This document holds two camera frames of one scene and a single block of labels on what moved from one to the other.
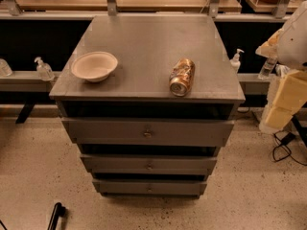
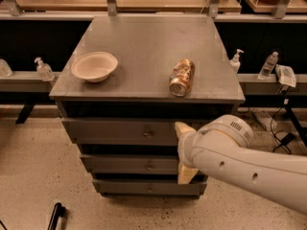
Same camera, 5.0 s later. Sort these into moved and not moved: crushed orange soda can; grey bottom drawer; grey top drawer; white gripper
Moved: white gripper
Not moved: grey top drawer; crushed orange soda can; grey bottom drawer
